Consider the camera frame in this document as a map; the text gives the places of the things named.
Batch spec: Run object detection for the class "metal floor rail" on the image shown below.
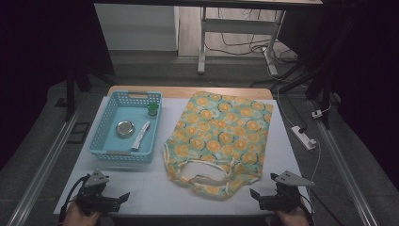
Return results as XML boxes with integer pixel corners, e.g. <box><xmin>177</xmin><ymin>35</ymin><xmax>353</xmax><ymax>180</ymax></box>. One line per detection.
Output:
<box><xmin>309</xmin><ymin>100</ymin><xmax>379</xmax><ymax>226</ymax></box>
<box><xmin>6</xmin><ymin>106</ymin><xmax>84</xmax><ymax>226</ymax></box>

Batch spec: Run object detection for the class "tangle of black floor cables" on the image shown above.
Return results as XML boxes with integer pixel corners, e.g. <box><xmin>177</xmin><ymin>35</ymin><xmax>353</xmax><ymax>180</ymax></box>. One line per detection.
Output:
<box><xmin>205</xmin><ymin>8</ymin><xmax>299</xmax><ymax>69</ymax></box>

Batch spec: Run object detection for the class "white power strip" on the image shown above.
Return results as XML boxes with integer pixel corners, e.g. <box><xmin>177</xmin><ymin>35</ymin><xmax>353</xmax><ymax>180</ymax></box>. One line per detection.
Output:
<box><xmin>290</xmin><ymin>125</ymin><xmax>318</xmax><ymax>151</ymax></box>

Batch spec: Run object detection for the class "black stand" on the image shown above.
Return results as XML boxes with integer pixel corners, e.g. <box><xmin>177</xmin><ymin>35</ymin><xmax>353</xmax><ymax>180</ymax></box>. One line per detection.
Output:
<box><xmin>64</xmin><ymin>67</ymin><xmax>92</xmax><ymax>122</ymax></box>
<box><xmin>305</xmin><ymin>70</ymin><xmax>336</xmax><ymax>130</ymax></box>

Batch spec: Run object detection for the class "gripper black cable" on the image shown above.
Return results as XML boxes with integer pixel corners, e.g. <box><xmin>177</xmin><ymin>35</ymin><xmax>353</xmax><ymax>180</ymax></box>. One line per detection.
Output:
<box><xmin>299</xmin><ymin>201</ymin><xmax>316</xmax><ymax>226</ymax></box>
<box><xmin>58</xmin><ymin>174</ymin><xmax>90</xmax><ymax>225</ymax></box>

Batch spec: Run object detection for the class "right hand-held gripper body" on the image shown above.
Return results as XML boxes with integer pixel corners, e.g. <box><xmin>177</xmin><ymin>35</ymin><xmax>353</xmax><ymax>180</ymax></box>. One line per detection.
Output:
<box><xmin>260</xmin><ymin>169</ymin><xmax>315</xmax><ymax>213</ymax></box>

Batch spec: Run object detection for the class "round metal tin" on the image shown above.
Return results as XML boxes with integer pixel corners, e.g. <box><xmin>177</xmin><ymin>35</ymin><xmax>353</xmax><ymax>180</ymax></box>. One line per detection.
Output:
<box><xmin>115</xmin><ymin>121</ymin><xmax>136</xmax><ymax>139</ymax></box>

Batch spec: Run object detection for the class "white tube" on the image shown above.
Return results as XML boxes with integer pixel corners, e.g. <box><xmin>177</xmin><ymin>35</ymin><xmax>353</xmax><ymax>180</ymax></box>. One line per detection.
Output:
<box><xmin>131</xmin><ymin>121</ymin><xmax>152</xmax><ymax>151</ymax></box>

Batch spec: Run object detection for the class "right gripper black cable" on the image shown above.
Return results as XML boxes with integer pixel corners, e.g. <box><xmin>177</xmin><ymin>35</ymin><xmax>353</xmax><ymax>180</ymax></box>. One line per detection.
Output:
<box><xmin>299</xmin><ymin>201</ymin><xmax>316</xmax><ymax>226</ymax></box>

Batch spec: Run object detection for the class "blue plastic basket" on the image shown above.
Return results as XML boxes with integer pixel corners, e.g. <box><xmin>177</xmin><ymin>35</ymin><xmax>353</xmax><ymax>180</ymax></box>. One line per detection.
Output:
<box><xmin>88</xmin><ymin>89</ymin><xmax>163</xmax><ymax>164</ymax></box>

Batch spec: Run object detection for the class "white-legged desk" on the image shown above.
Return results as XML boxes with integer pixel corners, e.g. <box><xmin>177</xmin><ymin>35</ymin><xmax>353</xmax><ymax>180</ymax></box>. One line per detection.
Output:
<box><xmin>93</xmin><ymin>0</ymin><xmax>324</xmax><ymax>76</ymax></box>

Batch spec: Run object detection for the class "black floor plate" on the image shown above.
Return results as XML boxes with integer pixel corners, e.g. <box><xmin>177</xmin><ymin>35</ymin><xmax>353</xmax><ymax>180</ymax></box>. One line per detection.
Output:
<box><xmin>67</xmin><ymin>121</ymin><xmax>92</xmax><ymax>145</ymax></box>

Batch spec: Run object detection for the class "person's right hand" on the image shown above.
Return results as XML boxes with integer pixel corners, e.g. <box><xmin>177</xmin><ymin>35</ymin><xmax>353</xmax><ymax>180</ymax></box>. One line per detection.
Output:
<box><xmin>276</xmin><ymin>205</ymin><xmax>311</xmax><ymax>226</ymax></box>

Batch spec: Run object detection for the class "thin white cable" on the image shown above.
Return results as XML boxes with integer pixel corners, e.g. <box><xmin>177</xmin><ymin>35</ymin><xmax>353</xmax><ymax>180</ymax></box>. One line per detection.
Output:
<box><xmin>308</xmin><ymin>139</ymin><xmax>323</xmax><ymax>197</ymax></box>

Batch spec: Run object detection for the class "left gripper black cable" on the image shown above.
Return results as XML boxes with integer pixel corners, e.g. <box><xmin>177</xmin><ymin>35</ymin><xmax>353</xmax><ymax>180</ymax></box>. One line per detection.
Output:
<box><xmin>58</xmin><ymin>174</ymin><xmax>90</xmax><ymax>225</ymax></box>

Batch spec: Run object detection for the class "orange-print fabric bag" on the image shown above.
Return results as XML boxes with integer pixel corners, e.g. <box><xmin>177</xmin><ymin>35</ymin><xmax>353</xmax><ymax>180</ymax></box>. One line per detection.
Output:
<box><xmin>163</xmin><ymin>89</ymin><xmax>275</xmax><ymax>199</ymax></box>

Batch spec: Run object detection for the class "white panel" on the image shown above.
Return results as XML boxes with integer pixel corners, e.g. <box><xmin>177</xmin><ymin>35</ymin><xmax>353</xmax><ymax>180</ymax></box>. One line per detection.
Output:
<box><xmin>93</xmin><ymin>3</ymin><xmax>180</xmax><ymax>52</ymax></box>

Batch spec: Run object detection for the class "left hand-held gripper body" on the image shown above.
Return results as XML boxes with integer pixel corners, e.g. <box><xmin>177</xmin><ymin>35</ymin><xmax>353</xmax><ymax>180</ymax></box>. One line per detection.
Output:
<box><xmin>76</xmin><ymin>169</ymin><xmax>122</xmax><ymax>215</ymax></box>

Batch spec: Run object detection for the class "person's left hand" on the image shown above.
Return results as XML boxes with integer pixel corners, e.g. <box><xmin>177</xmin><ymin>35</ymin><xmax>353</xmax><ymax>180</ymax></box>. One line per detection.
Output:
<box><xmin>62</xmin><ymin>201</ymin><xmax>102</xmax><ymax>226</ymax></box>

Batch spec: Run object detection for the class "white table mat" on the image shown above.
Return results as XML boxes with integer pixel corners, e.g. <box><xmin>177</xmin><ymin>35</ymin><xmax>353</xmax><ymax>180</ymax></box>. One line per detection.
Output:
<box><xmin>54</xmin><ymin>96</ymin><xmax>314</xmax><ymax>217</ymax></box>

